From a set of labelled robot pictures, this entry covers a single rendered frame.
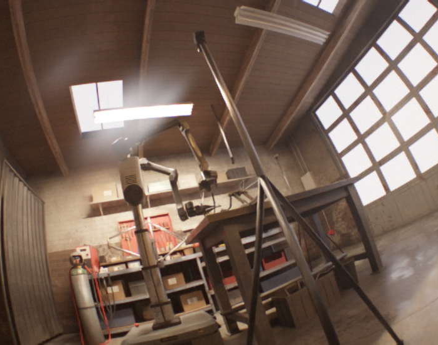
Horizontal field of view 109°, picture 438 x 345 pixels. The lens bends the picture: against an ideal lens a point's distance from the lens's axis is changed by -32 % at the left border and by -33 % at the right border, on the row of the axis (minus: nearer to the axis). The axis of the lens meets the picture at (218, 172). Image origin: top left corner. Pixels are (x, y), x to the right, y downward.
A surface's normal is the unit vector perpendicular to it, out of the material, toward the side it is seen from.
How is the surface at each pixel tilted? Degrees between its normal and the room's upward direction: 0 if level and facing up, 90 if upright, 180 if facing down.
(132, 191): 90
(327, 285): 90
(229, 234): 90
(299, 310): 90
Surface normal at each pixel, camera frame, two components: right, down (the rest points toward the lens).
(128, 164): 0.20, -0.44
